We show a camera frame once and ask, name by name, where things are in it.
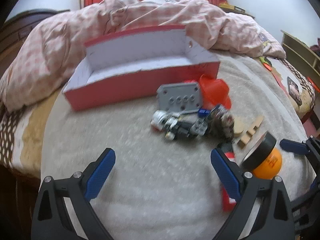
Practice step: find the dark red cloth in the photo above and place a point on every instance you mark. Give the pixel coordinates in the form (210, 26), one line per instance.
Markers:
(316, 47)

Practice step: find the wooden cross-shaped block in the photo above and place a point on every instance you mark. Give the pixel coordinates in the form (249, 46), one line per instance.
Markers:
(250, 133)

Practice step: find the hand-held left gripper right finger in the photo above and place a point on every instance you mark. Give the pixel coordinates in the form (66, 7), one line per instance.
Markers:
(226, 173)

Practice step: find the red plastic lid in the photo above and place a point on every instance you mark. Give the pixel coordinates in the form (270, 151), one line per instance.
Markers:
(213, 90)

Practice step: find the white fleece blanket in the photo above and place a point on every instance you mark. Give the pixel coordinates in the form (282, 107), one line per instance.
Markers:
(150, 167)

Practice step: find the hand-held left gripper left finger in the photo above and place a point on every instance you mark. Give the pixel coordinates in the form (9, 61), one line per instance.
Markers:
(100, 175)

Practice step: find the light wooden shelf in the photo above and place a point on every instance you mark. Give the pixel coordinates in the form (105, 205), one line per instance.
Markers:
(297, 50)

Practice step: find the orange green toy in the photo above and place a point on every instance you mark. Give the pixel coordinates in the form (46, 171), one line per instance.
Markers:
(266, 63)

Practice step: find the pink checkered quilt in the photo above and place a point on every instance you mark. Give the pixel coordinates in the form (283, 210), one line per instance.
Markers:
(75, 30)

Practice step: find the dark wooden headboard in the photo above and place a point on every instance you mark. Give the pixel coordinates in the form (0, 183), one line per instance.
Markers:
(22, 27)

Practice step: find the orange ball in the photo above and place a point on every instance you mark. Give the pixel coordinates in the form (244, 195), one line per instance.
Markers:
(271, 166)

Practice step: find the red paper sheet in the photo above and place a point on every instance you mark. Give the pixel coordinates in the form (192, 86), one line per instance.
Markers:
(277, 77)

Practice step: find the red cardboard box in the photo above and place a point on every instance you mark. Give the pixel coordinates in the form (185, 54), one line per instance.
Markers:
(112, 95)

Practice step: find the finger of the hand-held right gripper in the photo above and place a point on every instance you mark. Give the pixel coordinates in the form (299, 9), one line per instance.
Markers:
(292, 146)
(315, 177)

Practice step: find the black tape roll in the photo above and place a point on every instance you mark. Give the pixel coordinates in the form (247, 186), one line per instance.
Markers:
(262, 152)

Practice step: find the yellow toy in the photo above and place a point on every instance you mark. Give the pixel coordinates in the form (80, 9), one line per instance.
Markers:
(225, 4)

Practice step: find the orange round toy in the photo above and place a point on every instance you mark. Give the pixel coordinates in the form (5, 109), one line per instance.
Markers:
(313, 84)

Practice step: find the grey plate with holes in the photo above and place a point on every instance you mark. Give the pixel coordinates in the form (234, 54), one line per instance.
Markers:
(175, 92)

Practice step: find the dark framed picture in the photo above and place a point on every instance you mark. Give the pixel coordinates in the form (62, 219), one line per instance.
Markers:
(293, 90)

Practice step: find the dark wooden desk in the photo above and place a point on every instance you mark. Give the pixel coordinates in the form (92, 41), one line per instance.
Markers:
(243, 11)

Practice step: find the clear bottle with red label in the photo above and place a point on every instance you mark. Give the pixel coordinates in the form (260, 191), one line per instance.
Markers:
(228, 203)

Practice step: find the white black toy robot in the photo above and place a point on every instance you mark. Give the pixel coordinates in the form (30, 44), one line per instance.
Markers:
(172, 126)

